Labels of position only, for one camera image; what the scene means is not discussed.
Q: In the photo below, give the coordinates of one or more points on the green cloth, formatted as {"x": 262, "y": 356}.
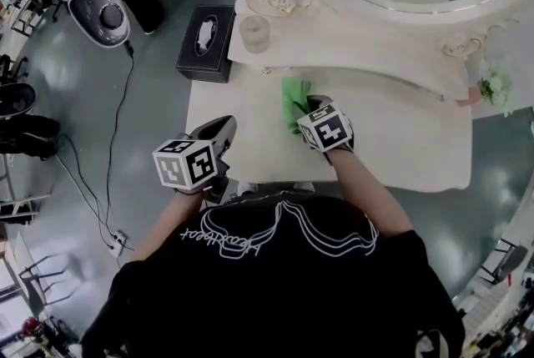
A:
{"x": 294, "y": 102}

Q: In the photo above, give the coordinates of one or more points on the black tissue box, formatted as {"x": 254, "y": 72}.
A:
{"x": 204, "y": 43}

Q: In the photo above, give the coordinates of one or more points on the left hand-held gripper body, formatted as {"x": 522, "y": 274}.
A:
{"x": 196, "y": 158}

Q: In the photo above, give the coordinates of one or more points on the clear glass jar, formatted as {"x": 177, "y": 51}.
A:
{"x": 254, "y": 33}

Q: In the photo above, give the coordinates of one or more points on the white raised vanity shelf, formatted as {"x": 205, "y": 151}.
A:
{"x": 354, "y": 51}

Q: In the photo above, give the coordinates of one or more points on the white tabletop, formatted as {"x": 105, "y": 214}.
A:
{"x": 400, "y": 139}

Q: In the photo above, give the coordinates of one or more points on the black office chair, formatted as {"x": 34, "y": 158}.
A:
{"x": 16, "y": 99}

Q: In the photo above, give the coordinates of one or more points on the person's right forearm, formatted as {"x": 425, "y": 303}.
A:
{"x": 367, "y": 193}

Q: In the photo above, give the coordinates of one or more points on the person's left forearm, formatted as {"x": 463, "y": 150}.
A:
{"x": 167, "y": 223}

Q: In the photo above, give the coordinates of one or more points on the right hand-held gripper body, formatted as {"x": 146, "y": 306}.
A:
{"x": 325, "y": 127}

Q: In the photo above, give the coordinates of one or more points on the white flower bouquet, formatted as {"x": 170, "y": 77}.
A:
{"x": 497, "y": 87}

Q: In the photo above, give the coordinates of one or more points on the person's white shoe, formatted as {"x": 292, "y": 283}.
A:
{"x": 303, "y": 186}
{"x": 247, "y": 188}

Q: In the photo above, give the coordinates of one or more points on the grey metal chair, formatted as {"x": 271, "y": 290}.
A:
{"x": 505, "y": 262}
{"x": 46, "y": 285}

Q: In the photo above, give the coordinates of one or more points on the person's black printed t-shirt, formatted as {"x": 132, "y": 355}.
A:
{"x": 275, "y": 281}

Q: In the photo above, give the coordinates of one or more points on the white power strip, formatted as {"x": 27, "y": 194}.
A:
{"x": 117, "y": 243}

